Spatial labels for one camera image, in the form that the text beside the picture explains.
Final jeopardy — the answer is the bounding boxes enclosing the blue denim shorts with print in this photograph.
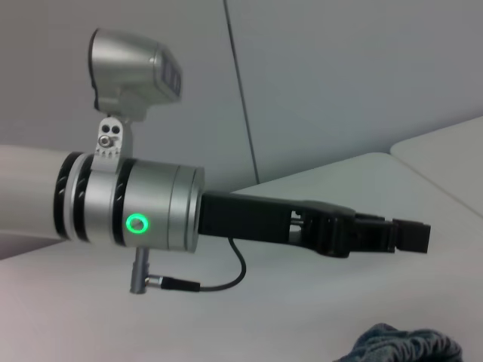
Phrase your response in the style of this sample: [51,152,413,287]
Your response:
[335,322,464,362]

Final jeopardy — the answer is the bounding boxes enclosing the thin dark arm cable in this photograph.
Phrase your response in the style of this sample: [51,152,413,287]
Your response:
[129,236,248,296]

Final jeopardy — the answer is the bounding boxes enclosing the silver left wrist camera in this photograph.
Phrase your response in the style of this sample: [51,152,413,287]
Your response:
[88,27,185,122]

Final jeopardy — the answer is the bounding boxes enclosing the silver left camera mount bracket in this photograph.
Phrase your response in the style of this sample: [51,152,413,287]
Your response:
[93,114,135,175]

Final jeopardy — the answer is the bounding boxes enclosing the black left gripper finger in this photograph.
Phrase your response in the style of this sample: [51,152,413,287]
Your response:
[345,212,432,256]

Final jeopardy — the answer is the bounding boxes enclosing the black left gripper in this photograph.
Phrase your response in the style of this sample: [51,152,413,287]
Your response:
[196,191,358,260]

